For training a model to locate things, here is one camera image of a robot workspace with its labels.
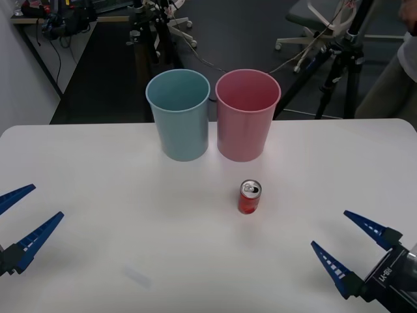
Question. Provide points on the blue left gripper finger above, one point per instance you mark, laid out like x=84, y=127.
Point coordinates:
x=14, y=195
x=36, y=236

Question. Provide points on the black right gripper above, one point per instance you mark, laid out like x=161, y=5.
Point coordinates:
x=394, y=283

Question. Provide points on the red drink can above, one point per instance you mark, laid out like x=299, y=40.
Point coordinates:
x=250, y=200

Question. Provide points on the wooden edged desk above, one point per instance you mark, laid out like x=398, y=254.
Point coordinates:
x=42, y=49

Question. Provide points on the pink plastic bin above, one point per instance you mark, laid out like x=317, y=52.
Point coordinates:
x=242, y=133

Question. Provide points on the person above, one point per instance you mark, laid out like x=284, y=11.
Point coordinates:
x=387, y=88

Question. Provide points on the pale blue plastic bin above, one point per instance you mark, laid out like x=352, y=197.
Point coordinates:
x=182, y=133

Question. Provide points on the large black tripod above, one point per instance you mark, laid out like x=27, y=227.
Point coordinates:
x=342, y=62

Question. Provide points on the black tripod stand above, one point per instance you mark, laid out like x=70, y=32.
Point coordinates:
x=156, y=36

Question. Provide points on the grey office chair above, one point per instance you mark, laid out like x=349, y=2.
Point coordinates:
x=312, y=19

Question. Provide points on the white chair base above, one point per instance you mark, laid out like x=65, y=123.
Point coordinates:
x=184, y=31

